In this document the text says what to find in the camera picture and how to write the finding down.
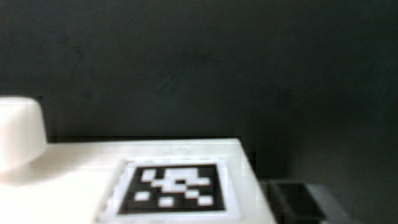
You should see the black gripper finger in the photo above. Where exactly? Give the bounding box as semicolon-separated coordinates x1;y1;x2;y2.
267;182;351;224

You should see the white front drawer tray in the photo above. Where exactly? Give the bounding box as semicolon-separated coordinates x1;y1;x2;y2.
0;97;276;224

